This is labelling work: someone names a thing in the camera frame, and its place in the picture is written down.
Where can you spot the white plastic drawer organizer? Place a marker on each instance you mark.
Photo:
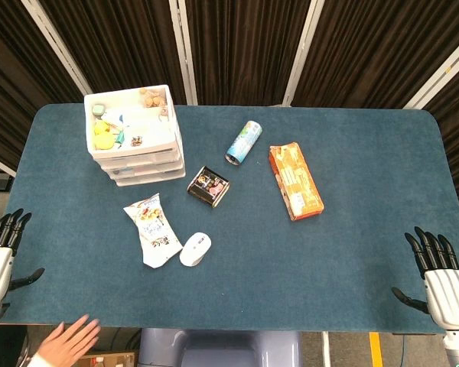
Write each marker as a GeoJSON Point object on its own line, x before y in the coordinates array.
{"type": "Point", "coordinates": [132, 154]}

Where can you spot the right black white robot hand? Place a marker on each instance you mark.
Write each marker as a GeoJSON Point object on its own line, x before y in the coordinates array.
{"type": "Point", "coordinates": [449, 298]}

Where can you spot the bare human hand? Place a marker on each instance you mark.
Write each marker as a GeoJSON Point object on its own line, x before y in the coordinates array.
{"type": "Point", "coordinates": [67, 344]}

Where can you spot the white frame post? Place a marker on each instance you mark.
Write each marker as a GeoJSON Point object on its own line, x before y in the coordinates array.
{"type": "Point", "coordinates": [183, 49]}
{"type": "Point", "coordinates": [55, 40]}
{"type": "Point", "coordinates": [440, 74]}
{"type": "Point", "coordinates": [298, 53]}

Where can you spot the white sachet with label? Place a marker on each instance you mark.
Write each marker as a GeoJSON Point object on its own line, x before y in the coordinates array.
{"type": "Point", "coordinates": [112, 119]}

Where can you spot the light blue drink can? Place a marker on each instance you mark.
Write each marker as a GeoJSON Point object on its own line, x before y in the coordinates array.
{"type": "Point", "coordinates": [244, 143]}

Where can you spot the white computer mouse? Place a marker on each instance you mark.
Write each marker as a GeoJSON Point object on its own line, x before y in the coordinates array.
{"type": "Point", "coordinates": [194, 249]}

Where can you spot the orange biscuit box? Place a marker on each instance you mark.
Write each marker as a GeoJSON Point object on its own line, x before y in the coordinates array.
{"type": "Point", "coordinates": [296, 181]}

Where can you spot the brown cardboard box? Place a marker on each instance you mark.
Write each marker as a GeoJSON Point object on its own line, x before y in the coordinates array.
{"type": "Point", "coordinates": [111, 360]}

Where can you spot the white peanut snack bag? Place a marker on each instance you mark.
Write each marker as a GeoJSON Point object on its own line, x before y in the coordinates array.
{"type": "Point", "coordinates": [153, 231]}

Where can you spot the black luncheon meat tin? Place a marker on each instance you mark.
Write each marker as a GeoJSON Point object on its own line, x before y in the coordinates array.
{"type": "Point", "coordinates": [208, 186]}

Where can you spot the blue felt table cloth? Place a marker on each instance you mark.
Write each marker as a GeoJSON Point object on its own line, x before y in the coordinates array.
{"type": "Point", "coordinates": [252, 275]}

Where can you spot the blue grey robot torso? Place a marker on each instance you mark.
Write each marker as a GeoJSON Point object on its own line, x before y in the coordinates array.
{"type": "Point", "coordinates": [218, 349]}

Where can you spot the dark brown curtain panel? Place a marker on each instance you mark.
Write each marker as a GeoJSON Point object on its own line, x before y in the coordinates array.
{"type": "Point", "coordinates": [126, 42]}
{"type": "Point", "coordinates": [245, 49]}
{"type": "Point", "coordinates": [375, 49]}
{"type": "Point", "coordinates": [457, 130]}
{"type": "Point", "coordinates": [15, 76]}

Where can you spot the small dark printed trinket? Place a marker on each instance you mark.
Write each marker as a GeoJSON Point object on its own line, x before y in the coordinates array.
{"type": "Point", "coordinates": [136, 141]}

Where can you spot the white sleeved human forearm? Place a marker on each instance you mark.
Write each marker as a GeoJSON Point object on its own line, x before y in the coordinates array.
{"type": "Point", "coordinates": [35, 361]}

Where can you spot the yellow plastic toy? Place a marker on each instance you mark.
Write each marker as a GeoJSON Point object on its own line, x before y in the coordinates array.
{"type": "Point", "coordinates": [105, 142]}

